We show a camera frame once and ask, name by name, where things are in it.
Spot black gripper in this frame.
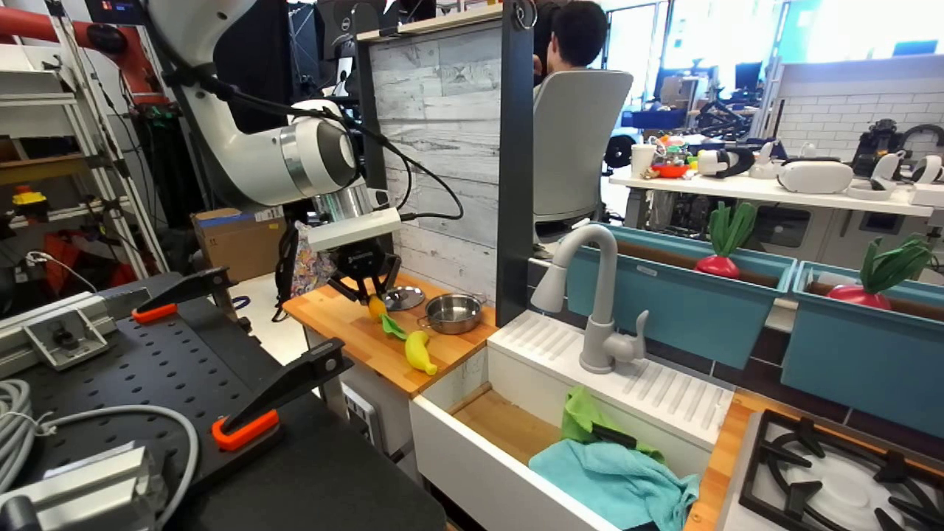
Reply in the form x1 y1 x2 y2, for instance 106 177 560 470
329 237 403 304

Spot grey kitchen tap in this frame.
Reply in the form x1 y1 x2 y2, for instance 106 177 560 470
531 224 649 376

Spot orange carrot plushie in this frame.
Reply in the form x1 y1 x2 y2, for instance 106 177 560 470
366 298 409 342

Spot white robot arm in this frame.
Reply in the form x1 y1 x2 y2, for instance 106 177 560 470
142 0 403 304

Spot steel pot lid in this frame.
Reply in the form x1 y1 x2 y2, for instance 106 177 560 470
383 286 426 312

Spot yellow banana plushie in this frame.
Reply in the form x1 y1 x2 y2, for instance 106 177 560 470
406 330 438 376

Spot small steel pot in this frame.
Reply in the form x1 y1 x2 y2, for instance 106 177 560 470
426 295 484 335

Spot red radish plushie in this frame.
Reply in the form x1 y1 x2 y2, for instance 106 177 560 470
698 202 758 277
829 239 934 310

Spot wooden countertop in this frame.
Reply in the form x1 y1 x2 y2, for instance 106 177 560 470
285 286 496 395

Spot cardboard box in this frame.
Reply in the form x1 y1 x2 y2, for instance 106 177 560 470
193 208 288 284

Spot white toy sink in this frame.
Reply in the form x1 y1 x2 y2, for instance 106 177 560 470
411 312 736 531

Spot black orange clamp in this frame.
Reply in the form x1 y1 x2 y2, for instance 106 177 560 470
131 270 237 324
209 341 352 456

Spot grey wood backsplash panel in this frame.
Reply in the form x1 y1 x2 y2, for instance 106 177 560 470
358 0 535 302

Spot green cloth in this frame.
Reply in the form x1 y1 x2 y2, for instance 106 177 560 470
560 388 661 461

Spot grey office chair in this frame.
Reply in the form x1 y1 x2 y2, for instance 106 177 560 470
535 68 636 259

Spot seated person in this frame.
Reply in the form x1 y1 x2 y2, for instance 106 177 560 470
535 0 611 82

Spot teal cloth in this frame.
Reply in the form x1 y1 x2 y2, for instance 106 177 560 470
528 441 699 531

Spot teal planter box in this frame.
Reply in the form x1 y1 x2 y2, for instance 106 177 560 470
563 227 801 370
783 262 944 436

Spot black toy stove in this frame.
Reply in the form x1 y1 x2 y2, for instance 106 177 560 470
721 411 944 531

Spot white desk with clutter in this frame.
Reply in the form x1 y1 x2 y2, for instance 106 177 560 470
615 162 944 220

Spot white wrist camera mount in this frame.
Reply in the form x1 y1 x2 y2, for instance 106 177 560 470
299 209 403 251

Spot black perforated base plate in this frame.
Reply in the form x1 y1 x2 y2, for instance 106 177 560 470
3 302 445 531

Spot aluminium extrusion rail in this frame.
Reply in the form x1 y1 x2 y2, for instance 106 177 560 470
0 444 168 531
0 286 149 379

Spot grey coiled cable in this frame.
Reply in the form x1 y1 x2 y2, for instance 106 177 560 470
0 379 203 531

